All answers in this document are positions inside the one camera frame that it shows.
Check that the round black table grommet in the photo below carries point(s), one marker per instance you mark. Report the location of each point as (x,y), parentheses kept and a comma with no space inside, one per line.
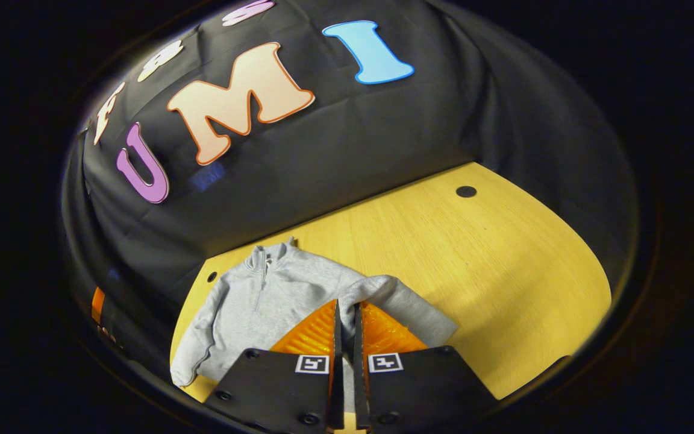
(466,191)
(211,276)

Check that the grey zip-neck sweatshirt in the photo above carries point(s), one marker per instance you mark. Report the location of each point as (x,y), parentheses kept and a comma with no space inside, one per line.
(275,301)

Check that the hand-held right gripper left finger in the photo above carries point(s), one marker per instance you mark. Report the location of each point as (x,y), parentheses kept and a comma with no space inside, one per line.
(275,392)

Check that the black backdrop cloth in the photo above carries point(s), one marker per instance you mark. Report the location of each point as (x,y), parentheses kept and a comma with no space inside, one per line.
(347,138)

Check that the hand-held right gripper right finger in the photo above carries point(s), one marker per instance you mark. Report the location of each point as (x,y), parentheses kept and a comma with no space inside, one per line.
(425,392)

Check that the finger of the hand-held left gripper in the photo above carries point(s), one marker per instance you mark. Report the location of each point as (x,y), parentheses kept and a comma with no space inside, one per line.
(98,304)

